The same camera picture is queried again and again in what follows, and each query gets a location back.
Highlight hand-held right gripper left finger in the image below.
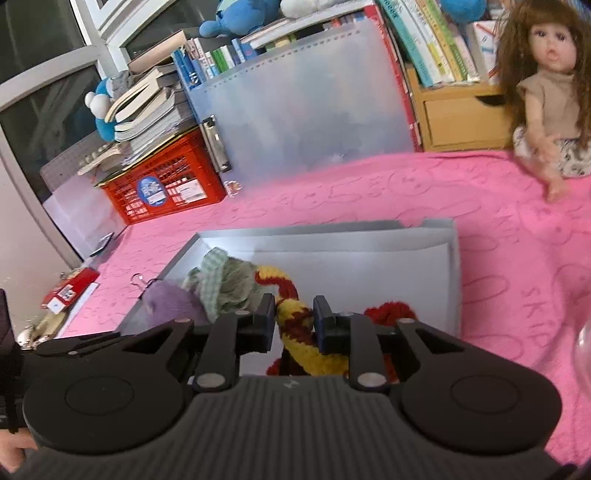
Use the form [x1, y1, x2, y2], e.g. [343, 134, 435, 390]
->
[115, 294, 277, 393]

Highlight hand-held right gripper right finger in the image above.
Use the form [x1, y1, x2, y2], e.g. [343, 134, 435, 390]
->
[314, 296, 481, 393]

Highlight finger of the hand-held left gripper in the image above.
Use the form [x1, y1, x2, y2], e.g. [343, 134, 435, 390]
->
[33, 335, 125, 358]

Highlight yellow red knitted hair tie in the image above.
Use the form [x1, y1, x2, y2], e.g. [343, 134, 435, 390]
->
[255, 264, 352, 377]

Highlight white cardboard box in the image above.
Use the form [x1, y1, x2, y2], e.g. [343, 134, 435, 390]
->
[115, 219, 462, 370]

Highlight person's left hand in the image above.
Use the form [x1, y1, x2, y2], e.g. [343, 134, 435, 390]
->
[0, 434, 40, 472]

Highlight green checkered scrunchie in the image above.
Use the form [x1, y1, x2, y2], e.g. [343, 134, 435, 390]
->
[184, 248, 274, 324]

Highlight small red box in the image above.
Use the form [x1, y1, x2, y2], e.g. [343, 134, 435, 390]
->
[40, 267, 101, 311]

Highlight red knitted scrunchie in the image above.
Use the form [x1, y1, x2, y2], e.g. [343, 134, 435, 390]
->
[267, 300, 419, 385]

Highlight black binder clip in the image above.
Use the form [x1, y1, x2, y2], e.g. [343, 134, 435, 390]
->
[130, 272, 161, 291]

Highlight purple plush hair accessory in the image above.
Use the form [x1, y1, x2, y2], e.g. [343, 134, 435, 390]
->
[140, 281, 212, 325]

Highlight black calculator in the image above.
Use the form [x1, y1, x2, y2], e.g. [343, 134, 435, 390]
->
[89, 232, 115, 258]

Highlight grey board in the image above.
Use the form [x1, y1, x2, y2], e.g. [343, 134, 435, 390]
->
[40, 137, 129, 260]

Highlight red plastic crate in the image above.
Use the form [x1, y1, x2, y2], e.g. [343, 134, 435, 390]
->
[96, 128, 228, 225]

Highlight pink blanket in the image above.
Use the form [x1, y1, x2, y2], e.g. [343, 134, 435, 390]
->
[59, 148, 591, 466]

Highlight translucent plastic clipboard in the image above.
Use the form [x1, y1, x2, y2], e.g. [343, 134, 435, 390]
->
[184, 18, 419, 186]

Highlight stack of books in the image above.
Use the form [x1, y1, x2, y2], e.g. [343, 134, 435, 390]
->
[76, 28, 200, 177]

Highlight blue white-capped plush toy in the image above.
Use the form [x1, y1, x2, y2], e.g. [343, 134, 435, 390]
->
[84, 71, 136, 142]

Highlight wooden desk organizer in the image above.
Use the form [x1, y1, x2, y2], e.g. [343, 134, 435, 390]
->
[405, 64, 519, 153]

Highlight clear glass object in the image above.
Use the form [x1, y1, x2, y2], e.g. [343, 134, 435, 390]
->
[571, 318, 591, 385]

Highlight row of blue white books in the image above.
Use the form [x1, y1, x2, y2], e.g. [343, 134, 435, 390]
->
[172, 4, 377, 92]

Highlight row of colourful books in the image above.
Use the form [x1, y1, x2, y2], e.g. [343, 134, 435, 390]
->
[375, 0, 505, 89]

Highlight blue big-eared plush toy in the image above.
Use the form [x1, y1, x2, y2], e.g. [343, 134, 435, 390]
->
[198, 0, 283, 38]

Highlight brown-haired doll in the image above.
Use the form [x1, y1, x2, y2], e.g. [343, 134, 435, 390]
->
[495, 0, 591, 202]

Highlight blue white round plush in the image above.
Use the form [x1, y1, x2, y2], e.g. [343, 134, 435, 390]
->
[438, 0, 489, 23]

